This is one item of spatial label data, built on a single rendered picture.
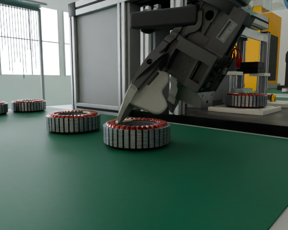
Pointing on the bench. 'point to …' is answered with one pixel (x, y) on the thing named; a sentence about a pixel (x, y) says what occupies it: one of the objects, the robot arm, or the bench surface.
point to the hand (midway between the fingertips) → (144, 114)
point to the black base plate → (234, 120)
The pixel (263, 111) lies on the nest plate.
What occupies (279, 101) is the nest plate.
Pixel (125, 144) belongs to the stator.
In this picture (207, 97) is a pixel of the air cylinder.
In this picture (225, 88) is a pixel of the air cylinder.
